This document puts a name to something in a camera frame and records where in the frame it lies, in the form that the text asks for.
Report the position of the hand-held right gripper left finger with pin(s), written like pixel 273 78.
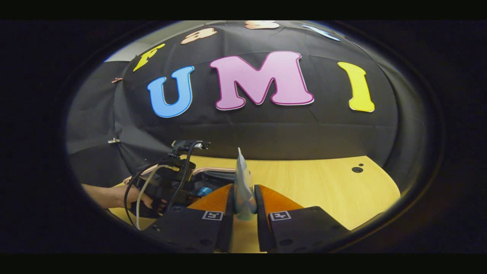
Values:
pixel 224 224

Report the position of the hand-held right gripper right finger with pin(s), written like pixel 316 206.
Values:
pixel 262 224

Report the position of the small blue object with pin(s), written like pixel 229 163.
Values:
pixel 205 191

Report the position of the silver clip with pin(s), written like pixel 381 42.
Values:
pixel 114 140

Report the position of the black backdrop cloth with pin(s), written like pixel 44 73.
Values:
pixel 266 129

